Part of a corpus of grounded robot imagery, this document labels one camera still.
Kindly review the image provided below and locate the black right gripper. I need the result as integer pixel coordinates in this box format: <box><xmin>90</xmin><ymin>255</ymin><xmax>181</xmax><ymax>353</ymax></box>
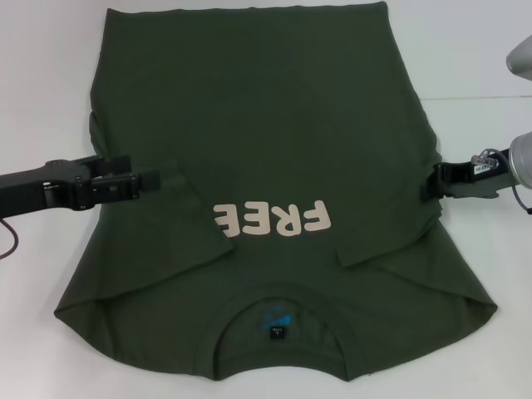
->
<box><xmin>418</xmin><ymin>157</ymin><xmax>515</xmax><ymax>204</ymax></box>

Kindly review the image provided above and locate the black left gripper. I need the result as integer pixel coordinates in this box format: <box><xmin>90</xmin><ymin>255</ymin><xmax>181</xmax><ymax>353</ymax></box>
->
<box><xmin>0</xmin><ymin>154</ymin><xmax>161</xmax><ymax>222</ymax></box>

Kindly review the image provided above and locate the dark green FREE T-shirt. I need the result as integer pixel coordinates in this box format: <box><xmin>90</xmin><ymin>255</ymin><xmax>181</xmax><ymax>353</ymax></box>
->
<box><xmin>53</xmin><ymin>1</ymin><xmax>499</xmax><ymax>374</ymax></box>

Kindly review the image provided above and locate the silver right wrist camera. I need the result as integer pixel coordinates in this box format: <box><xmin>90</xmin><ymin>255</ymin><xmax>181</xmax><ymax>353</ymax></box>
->
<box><xmin>505</xmin><ymin>38</ymin><xmax>532</xmax><ymax>82</ymax></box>

